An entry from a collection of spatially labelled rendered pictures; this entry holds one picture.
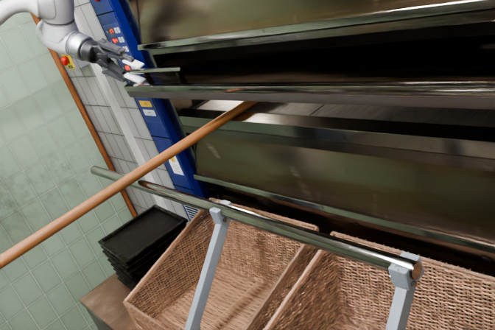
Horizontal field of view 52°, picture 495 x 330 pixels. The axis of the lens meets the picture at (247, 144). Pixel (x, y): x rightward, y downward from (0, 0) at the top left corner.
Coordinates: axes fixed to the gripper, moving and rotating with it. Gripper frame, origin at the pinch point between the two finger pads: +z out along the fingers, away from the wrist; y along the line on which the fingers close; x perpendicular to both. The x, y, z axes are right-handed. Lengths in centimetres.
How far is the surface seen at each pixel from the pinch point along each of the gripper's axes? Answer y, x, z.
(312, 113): -10, -3, 62
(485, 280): -8, 23, 117
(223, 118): 3.2, 0.3, 34.9
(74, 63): 30, -19, -50
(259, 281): 57, 14, 61
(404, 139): -27, 12, 89
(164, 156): 4.2, 23.0, 28.9
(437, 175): -22, 13, 98
